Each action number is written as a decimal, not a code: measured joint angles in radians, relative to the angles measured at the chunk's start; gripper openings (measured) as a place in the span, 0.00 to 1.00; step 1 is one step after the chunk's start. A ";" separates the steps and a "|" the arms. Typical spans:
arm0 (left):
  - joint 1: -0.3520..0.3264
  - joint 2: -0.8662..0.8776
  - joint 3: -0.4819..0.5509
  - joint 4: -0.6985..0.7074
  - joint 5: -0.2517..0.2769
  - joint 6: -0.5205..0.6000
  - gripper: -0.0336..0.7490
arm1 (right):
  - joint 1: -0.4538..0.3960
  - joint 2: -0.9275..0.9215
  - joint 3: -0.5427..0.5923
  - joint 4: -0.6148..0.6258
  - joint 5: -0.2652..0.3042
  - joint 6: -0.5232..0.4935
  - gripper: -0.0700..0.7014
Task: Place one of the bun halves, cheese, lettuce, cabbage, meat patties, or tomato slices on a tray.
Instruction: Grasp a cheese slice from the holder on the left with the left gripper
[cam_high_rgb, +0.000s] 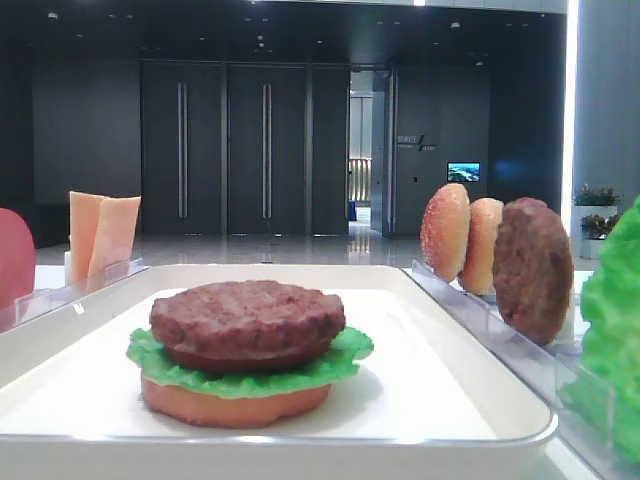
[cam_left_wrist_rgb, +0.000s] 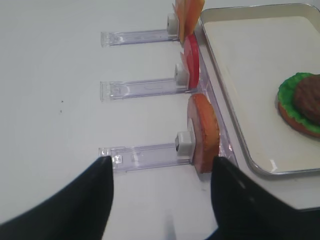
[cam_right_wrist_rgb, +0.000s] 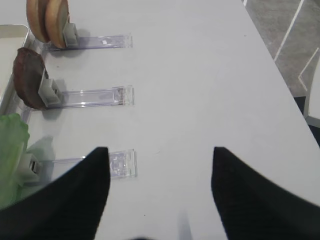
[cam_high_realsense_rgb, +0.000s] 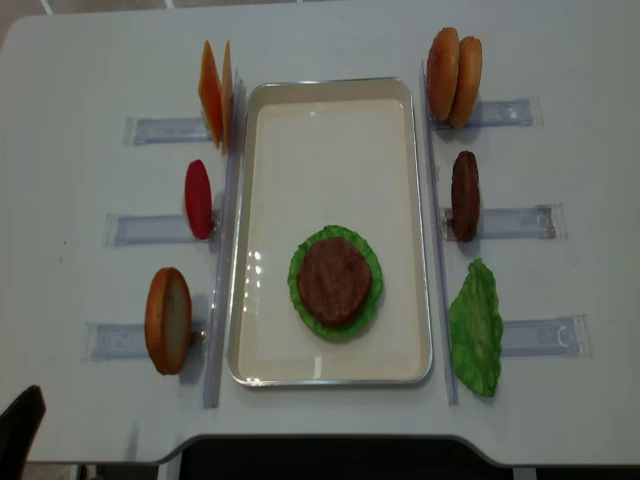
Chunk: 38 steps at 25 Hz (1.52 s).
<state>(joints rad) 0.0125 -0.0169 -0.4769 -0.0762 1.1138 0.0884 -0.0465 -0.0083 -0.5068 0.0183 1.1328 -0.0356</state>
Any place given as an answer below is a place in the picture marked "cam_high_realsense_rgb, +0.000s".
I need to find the standing brown meat patty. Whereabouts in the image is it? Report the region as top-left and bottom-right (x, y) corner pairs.
(451, 151), (480, 242)

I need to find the clear tomato holder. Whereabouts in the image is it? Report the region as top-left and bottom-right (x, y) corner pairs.
(102, 214), (219, 247)

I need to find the right long acrylic rail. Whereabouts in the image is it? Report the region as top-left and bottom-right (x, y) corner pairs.
(421, 59), (458, 406)

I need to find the orange cheese slice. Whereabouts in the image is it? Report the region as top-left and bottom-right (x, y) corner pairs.
(198, 40), (223, 148)

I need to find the white rectangular tray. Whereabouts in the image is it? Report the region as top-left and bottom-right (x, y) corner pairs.
(228, 77), (433, 388)

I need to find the standing green lettuce leaf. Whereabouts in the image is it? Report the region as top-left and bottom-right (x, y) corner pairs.
(448, 258), (504, 398)

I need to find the clear lettuce holder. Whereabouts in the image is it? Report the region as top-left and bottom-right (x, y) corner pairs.
(502, 315), (591, 357)

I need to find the left long acrylic rail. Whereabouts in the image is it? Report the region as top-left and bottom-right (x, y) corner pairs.
(203, 71), (246, 409)

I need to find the sliced bread bun half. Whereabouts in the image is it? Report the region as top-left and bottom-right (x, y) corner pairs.
(144, 267), (192, 375)

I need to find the clear cheese holder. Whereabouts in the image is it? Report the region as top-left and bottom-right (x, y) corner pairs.
(123, 117), (212, 146)

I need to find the clear bun holder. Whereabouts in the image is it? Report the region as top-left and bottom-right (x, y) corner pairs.
(430, 96), (544, 132)

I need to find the green lettuce leaf on tray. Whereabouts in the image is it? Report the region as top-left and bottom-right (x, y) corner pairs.
(287, 225), (384, 342)

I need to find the red tomato slice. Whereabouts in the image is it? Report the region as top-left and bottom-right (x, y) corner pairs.
(184, 159), (213, 240)

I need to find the long acrylic rail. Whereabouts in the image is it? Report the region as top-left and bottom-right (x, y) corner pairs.
(203, 71), (246, 409)
(421, 59), (458, 406)

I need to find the plain bun half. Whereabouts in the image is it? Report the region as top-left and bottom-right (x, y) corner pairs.
(448, 36), (483, 129)

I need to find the brown meat patty on tray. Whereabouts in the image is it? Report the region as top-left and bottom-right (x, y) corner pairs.
(296, 237), (373, 330)

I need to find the sesame bun top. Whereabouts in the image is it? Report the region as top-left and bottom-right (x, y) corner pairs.
(426, 27), (460, 121)

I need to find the clear patty holder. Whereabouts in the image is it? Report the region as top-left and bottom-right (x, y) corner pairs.
(472, 203), (568, 240)

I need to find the clear bread holder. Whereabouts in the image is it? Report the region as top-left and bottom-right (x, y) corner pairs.
(81, 321), (209, 363)

